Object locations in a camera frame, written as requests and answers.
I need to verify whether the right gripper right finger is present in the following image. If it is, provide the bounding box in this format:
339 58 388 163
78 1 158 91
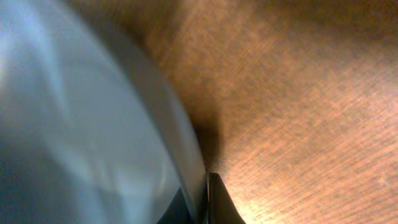
208 173 246 224

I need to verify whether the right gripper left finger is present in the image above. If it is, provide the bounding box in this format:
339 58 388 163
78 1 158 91
156 189 195 224

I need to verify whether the blue plate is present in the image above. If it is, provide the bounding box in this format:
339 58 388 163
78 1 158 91
1 1 207 223

